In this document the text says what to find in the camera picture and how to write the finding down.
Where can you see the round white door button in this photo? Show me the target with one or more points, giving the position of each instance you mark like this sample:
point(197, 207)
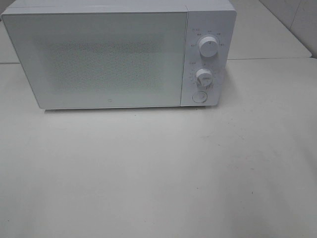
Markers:
point(199, 97)

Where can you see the white microwave knob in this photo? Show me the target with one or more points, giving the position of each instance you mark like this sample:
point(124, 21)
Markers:
point(208, 46)
point(203, 77)

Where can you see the white microwave door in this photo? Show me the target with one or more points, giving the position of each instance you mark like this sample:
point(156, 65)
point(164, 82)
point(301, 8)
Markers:
point(85, 61)

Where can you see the white microwave oven body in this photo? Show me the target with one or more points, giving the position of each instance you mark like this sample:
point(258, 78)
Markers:
point(204, 18)

